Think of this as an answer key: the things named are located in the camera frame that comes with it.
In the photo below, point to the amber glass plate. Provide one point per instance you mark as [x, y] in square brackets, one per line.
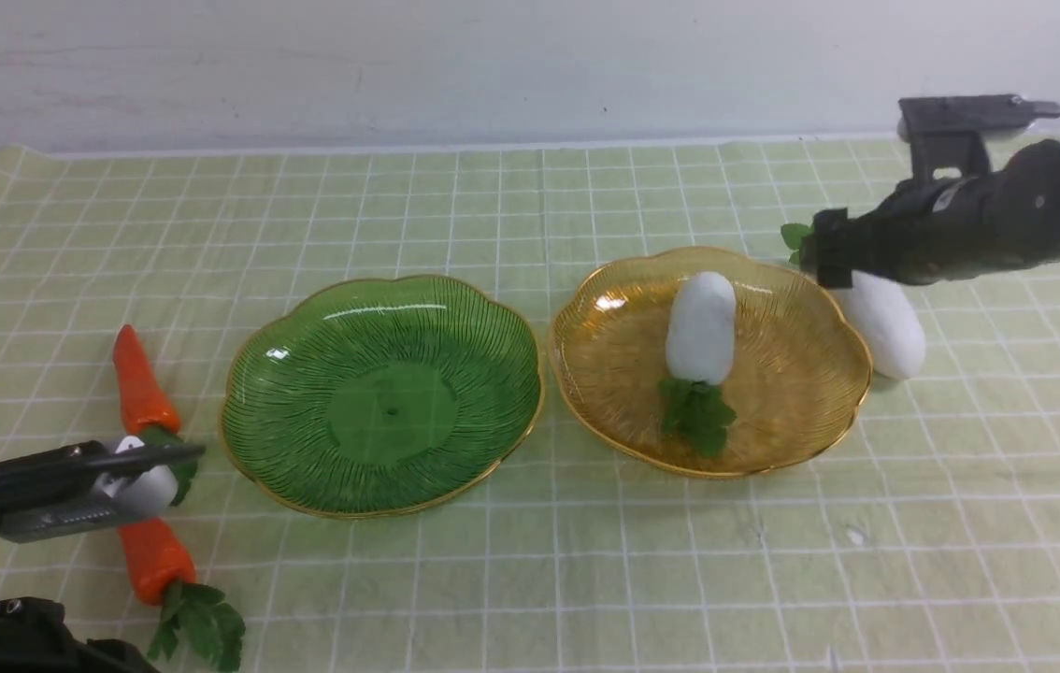
[800, 371]

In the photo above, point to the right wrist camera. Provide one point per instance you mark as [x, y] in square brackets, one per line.
[952, 131]

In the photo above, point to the white toy radish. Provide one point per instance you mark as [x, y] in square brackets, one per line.
[700, 350]
[881, 314]

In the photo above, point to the green checkered tablecloth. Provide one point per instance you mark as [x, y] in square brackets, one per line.
[928, 540]

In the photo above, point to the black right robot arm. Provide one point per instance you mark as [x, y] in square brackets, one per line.
[1026, 202]

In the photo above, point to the orange toy carrot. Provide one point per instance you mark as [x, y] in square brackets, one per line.
[145, 409]
[162, 575]

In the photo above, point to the green glass plate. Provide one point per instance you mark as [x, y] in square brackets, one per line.
[381, 397]

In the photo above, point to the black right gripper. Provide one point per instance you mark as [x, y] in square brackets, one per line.
[918, 235]

